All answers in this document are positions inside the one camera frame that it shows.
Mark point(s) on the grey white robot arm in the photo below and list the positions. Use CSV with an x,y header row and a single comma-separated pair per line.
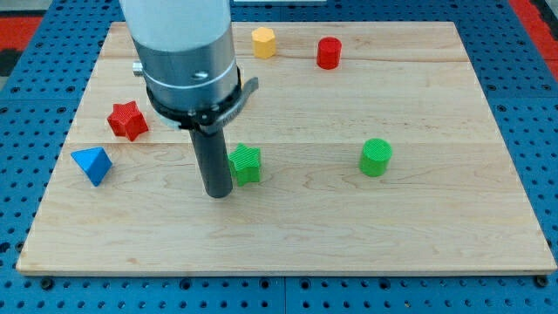
x,y
187,55

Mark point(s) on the green star block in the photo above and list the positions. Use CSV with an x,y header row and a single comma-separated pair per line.
x,y
245,164

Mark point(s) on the red star block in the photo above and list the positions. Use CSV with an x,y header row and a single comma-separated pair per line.
x,y
126,120

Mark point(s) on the blue triangle block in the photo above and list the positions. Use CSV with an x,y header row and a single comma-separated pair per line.
x,y
94,162

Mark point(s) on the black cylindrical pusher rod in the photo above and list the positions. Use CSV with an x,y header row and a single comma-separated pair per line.
x,y
211,155

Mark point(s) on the green cylinder block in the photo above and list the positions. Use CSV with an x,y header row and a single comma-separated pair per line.
x,y
375,157

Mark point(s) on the light wooden board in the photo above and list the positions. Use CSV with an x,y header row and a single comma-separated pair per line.
x,y
449,204

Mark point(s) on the red cylinder block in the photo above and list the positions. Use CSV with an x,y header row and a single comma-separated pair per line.
x,y
328,53

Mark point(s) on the yellow hexagon block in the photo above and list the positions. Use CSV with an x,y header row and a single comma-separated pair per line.
x,y
263,42

